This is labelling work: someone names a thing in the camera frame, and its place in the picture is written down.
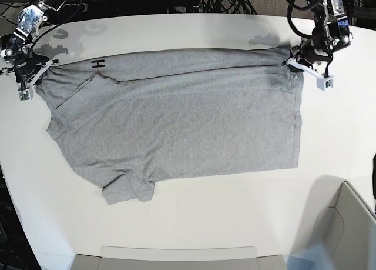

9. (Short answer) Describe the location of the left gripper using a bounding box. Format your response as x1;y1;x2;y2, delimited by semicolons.
282;37;333;73

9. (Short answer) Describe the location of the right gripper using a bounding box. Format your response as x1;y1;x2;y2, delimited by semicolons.
1;49;58;86

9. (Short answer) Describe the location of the grey T-shirt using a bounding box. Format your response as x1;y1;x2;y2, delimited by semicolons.
35;48;304;204

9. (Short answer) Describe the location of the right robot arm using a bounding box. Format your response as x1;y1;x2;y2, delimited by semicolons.
1;0;67;91

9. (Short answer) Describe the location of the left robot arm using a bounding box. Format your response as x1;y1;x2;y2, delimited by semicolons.
283;0;353;72

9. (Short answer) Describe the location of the blue cloth corner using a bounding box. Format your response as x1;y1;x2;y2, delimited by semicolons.
286;244;333;270

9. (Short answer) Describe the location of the grey chair front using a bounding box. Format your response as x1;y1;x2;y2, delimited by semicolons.
71;246;287;269

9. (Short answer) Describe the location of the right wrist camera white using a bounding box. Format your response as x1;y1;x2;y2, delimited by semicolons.
18;88;33;101

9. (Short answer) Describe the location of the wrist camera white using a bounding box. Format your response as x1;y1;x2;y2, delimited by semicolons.
18;88;33;101
316;75;334;91

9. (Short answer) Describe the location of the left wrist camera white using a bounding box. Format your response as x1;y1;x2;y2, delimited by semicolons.
316;75;334;91

